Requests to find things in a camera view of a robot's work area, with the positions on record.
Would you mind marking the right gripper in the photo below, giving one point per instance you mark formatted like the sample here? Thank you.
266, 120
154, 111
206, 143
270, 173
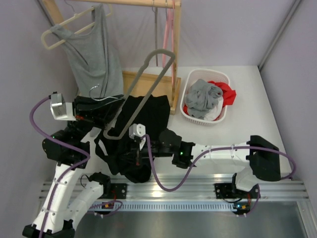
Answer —
137, 156

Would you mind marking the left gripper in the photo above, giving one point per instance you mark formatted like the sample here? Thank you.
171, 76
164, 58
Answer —
99, 111

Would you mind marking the beige hanger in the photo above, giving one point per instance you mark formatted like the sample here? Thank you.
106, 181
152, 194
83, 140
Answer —
148, 94

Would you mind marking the black tank top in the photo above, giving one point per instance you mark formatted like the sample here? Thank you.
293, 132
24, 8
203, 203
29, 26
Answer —
154, 116

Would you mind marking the white camisole top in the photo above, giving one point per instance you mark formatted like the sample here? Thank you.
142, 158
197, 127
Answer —
214, 113

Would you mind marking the light grey tank top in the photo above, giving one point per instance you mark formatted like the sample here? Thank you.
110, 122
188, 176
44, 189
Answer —
201, 98

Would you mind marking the red tank top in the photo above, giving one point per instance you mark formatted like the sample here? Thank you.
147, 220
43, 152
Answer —
229, 95

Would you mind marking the pink hanger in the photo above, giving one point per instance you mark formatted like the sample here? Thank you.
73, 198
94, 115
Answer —
169, 28
173, 37

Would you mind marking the taupe hanger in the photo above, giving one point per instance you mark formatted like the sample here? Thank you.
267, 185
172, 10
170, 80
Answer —
155, 11

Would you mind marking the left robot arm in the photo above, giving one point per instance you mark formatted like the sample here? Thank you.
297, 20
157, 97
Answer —
60, 215

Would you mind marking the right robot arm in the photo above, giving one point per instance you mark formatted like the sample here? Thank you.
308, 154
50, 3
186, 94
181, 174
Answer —
258, 157

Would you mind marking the far grey tank top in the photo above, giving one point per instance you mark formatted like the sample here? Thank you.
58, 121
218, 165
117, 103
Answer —
94, 61

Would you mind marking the wooden clothes rack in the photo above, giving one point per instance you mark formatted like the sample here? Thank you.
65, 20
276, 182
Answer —
145, 82

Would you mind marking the white plastic basket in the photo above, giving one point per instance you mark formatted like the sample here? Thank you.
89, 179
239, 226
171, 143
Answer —
206, 75

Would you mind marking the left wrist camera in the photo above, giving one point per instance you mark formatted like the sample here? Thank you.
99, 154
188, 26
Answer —
60, 109

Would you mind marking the aluminium mounting rail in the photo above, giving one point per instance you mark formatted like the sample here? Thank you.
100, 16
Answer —
201, 188

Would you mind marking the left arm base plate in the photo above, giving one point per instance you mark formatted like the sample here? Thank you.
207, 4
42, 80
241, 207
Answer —
118, 190

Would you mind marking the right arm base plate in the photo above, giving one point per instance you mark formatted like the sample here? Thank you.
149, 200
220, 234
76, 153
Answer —
224, 191

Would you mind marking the slotted cable duct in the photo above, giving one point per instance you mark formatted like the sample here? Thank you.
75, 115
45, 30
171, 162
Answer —
146, 206

